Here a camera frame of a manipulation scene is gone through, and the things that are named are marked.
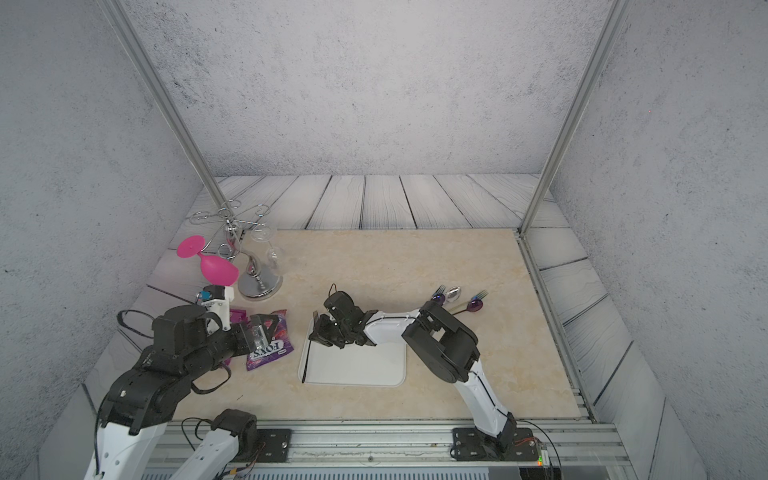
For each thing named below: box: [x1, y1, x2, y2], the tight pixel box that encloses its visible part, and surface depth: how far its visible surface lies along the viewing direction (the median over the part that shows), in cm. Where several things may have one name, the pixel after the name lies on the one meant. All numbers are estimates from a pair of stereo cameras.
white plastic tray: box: [298, 308, 420, 387], surface depth 87 cm
